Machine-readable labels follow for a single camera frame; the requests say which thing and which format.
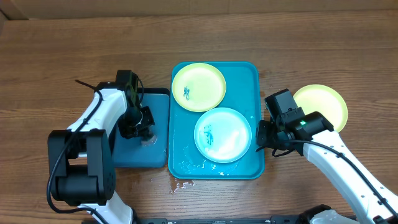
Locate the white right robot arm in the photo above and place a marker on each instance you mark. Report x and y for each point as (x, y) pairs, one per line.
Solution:
(314, 138)

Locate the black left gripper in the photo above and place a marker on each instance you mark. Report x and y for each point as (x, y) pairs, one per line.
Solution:
(129, 132)

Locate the teal serving tray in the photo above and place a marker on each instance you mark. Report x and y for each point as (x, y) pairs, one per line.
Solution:
(242, 95)

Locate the light blue plate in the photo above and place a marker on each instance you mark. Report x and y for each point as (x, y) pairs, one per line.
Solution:
(222, 135)

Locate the yellow plate with blue stain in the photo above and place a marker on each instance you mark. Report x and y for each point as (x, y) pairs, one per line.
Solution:
(198, 87)

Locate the brown cardboard backdrop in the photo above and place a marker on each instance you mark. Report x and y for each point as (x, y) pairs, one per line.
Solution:
(65, 9)

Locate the black water tray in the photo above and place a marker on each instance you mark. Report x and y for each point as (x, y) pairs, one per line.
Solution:
(132, 153)

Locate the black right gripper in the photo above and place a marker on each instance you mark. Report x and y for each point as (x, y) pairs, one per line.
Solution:
(264, 139)

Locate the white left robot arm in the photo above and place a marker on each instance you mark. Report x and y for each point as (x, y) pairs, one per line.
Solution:
(82, 174)

